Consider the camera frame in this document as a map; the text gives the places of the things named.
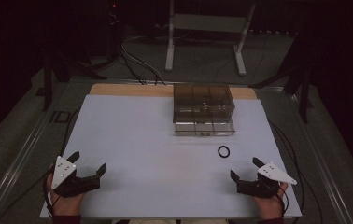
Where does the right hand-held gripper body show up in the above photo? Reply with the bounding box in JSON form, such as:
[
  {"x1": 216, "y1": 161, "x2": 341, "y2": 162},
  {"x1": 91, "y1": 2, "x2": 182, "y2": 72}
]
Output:
[{"x1": 236, "y1": 161, "x2": 298, "y2": 200}]

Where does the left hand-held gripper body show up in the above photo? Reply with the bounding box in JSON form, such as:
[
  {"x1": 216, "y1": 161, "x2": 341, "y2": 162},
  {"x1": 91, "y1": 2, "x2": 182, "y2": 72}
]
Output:
[{"x1": 50, "y1": 155, "x2": 101, "y2": 199}]

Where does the person's right hand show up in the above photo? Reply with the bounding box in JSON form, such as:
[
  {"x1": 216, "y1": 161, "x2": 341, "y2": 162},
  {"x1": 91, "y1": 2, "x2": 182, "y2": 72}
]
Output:
[{"x1": 253, "y1": 182, "x2": 289, "y2": 220}]

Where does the person's left hand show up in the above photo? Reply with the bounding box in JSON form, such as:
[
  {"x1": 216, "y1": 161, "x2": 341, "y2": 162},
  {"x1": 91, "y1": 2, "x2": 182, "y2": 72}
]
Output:
[{"x1": 46, "y1": 172, "x2": 86, "y2": 217}]

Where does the clear plastic drawer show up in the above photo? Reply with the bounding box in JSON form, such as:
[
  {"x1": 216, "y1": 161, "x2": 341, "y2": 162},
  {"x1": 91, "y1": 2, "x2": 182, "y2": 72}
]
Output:
[{"x1": 174, "y1": 120, "x2": 236, "y2": 137}]

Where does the black tripod stand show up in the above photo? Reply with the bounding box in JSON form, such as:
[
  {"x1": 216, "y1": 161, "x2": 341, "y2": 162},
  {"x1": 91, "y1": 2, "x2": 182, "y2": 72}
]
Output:
[
  {"x1": 248, "y1": 27, "x2": 316, "y2": 125},
  {"x1": 40, "y1": 43, "x2": 107, "y2": 112}
]

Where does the smoky transparent drawer box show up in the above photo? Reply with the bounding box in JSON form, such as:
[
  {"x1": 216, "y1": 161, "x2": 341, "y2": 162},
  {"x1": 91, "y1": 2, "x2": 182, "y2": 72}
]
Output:
[{"x1": 172, "y1": 83, "x2": 236, "y2": 124}]

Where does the white metal stand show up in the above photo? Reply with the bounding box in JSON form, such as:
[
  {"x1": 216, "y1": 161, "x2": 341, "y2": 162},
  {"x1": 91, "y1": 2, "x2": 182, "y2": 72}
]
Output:
[{"x1": 164, "y1": 0, "x2": 257, "y2": 77}]

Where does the black rubber ring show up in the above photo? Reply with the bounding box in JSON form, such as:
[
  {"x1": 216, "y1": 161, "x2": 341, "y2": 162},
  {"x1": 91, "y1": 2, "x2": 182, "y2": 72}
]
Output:
[{"x1": 217, "y1": 145, "x2": 231, "y2": 159}]

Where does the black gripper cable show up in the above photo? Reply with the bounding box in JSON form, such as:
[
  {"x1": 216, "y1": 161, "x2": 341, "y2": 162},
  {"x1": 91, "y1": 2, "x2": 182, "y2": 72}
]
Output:
[{"x1": 268, "y1": 120, "x2": 324, "y2": 224}]

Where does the bundle of floor cables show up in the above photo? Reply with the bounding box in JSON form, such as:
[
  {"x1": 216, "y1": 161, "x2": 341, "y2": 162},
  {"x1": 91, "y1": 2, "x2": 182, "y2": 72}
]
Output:
[{"x1": 115, "y1": 34, "x2": 168, "y2": 87}]

